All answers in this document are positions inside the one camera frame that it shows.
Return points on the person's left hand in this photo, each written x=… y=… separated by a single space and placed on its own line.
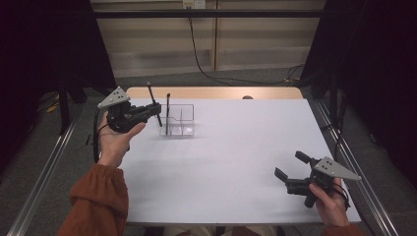
x=113 y=147

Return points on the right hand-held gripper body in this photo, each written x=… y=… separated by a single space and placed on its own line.
x=314 y=185

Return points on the small black stick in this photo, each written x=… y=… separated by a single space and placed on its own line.
x=88 y=140

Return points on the aluminium floor rail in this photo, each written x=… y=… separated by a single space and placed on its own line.
x=347 y=152
x=42 y=183

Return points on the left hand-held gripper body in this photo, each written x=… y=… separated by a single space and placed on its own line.
x=123 y=116

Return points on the dark curtain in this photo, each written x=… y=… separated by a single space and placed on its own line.
x=377 y=65
x=39 y=49

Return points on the person's right hand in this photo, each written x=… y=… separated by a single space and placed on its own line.
x=332 y=209

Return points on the dark round table grommet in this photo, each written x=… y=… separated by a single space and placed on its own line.
x=247 y=97

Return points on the black metal stand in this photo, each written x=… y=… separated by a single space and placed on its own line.
x=333 y=98
x=64 y=105

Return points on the white wall socket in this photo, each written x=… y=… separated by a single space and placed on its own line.
x=198 y=4

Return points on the black pen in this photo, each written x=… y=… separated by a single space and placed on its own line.
x=151 y=93
x=167 y=118

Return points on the white table sheet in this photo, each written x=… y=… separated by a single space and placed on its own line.
x=213 y=183

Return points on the clear plastic organizer box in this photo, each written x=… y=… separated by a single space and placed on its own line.
x=187 y=130

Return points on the yellow floor object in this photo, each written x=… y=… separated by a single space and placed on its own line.
x=52 y=107

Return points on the black horizontal frame bar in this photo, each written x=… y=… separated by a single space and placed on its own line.
x=229 y=13

